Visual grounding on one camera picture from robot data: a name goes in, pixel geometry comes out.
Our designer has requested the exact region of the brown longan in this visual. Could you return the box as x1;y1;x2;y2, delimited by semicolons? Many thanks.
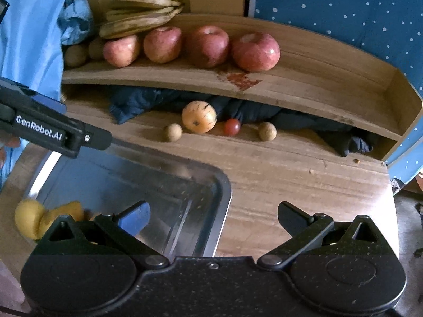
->
165;123;183;142
258;122;277;142

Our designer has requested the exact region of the light blue garment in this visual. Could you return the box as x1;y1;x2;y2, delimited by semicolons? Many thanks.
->
0;0;68;185

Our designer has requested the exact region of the brown kiwi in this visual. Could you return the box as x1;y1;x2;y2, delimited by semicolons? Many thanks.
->
88;37;107;60
63;44;89;67

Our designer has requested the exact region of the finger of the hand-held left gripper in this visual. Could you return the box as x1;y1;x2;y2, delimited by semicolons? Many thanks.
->
20;87;67;115

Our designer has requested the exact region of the blue white-dotted cloth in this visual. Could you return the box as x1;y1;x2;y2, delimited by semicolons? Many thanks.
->
248;0;423;185

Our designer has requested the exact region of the person's left hand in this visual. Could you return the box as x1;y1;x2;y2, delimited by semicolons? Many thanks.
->
0;135;21;170

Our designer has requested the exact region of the pale yellow apple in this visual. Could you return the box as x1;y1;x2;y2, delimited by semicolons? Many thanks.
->
40;201;85;235

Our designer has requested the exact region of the red apple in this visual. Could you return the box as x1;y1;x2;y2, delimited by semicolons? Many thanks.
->
231;32;281;72
185;25;230;69
102;35;142;68
143;26;183;64

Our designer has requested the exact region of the metal tray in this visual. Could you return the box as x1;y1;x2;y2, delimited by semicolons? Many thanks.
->
21;139;232;260

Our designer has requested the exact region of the orange-yellow apple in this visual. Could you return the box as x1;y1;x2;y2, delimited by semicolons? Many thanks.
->
182;101;218;134

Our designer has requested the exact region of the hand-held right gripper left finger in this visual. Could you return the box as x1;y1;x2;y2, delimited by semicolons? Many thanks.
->
33;201;169;268

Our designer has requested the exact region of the red cherry tomato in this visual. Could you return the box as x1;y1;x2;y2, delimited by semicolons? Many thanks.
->
224;119;241;137

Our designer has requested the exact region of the dark navy cloth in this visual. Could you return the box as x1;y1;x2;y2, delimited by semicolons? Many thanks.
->
109;86;382;157

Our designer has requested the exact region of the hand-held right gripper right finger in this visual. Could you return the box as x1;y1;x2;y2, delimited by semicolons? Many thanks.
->
257;201;394;269

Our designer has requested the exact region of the bunch of bananas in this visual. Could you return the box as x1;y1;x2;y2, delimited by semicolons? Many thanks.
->
99;0;185;39

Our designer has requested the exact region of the wooden shelf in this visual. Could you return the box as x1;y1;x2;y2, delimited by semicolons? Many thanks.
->
61;14;423;169

